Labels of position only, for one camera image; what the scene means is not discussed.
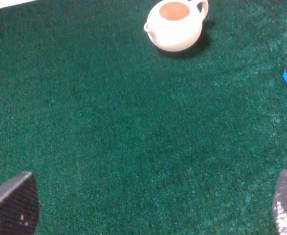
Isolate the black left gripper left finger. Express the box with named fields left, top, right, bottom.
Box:
left=0, top=172, right=39, bottom=235

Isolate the cream ceramic teapot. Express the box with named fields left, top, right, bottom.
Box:
left=144, top=0, right=209, bottom=52

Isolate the green velvet table cloth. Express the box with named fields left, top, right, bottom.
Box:
left=0, top=0, right=287, bottom=235

